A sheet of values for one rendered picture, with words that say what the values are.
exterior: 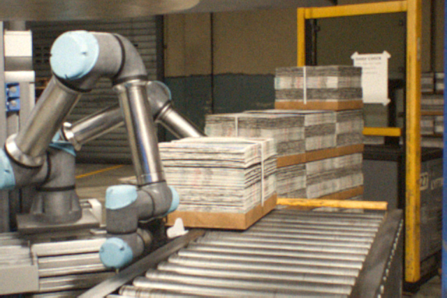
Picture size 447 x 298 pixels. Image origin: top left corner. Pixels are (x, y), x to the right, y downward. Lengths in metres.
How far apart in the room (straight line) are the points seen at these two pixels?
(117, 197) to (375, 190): 2.71
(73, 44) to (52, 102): 0.18
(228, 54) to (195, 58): 0.48
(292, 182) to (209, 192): 1.26
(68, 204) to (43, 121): 0.32
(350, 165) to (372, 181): 0.57
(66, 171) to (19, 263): 0.29
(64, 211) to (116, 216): 0.38
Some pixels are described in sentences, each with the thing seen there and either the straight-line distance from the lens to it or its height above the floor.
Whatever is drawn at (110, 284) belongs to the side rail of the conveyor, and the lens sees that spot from 1.46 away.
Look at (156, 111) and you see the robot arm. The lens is 2.41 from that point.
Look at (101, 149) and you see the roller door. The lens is 10.65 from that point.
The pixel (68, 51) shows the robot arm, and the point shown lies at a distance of 1.70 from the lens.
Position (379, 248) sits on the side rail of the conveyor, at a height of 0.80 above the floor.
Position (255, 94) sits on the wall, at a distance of 9.77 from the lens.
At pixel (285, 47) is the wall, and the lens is 9.68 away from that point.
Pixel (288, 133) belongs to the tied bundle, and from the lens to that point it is 3.10.
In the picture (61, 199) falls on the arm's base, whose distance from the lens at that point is 2.03.
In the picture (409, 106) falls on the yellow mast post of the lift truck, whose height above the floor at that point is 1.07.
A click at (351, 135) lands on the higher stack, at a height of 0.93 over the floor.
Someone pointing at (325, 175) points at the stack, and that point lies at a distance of 3.42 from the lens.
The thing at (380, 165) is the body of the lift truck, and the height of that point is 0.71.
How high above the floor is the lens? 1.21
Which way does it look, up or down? 4 degrees down
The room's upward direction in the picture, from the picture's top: 1 degrees counter-clockwise
